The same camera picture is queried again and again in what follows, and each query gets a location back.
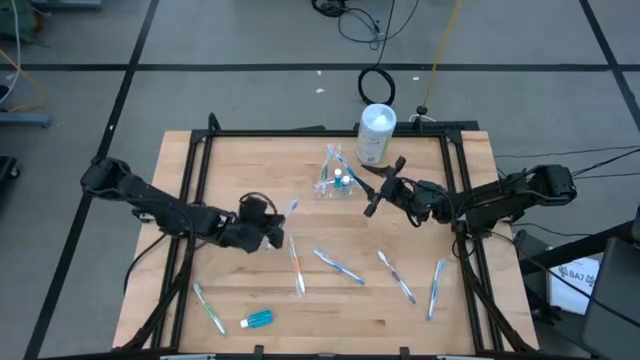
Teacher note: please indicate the purple white toothbrush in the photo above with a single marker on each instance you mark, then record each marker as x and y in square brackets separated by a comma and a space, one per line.
[396, 277]
[292, 205]

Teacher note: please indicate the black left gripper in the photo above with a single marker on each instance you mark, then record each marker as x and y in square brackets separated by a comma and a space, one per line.
[247, 227]

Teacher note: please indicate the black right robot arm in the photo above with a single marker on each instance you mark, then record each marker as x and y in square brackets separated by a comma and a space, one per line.
[500, 197]

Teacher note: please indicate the white wipes canister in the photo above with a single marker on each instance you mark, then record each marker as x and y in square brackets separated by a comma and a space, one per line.
[375, 140]

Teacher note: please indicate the green bag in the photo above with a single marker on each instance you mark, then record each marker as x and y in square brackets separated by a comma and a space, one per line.
[20, 20]

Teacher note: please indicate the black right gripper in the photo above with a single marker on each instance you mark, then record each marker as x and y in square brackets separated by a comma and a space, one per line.
[417, 200]

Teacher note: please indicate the blue plastic bin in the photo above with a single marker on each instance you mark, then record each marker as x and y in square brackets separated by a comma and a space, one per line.
[65, 4]

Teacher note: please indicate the black chair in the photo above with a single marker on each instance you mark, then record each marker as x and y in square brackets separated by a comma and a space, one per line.
[615, 300]

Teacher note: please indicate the clear acrylic toothbrush holder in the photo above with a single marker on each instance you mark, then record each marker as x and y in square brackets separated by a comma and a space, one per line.
[320, 187]

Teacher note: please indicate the black aluminium table frame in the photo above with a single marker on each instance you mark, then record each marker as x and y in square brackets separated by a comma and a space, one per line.
[325, 133]

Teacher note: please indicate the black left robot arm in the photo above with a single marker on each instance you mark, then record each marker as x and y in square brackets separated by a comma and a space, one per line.
[150, 200]

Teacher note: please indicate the black floor object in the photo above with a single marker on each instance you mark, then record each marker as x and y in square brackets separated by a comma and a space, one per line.
[7, 172]

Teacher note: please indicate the grey-blue metal bar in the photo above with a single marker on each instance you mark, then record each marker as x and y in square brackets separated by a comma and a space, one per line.
[25, 119]

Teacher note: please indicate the orange white toothbrush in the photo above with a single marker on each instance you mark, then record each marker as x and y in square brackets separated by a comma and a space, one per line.
[297, 265]

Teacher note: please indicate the white printed cardboard box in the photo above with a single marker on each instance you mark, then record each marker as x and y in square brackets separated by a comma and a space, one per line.
[570, 295]

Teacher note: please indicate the black diagonal metal bar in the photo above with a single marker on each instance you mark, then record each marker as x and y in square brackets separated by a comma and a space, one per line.
[590, 245]

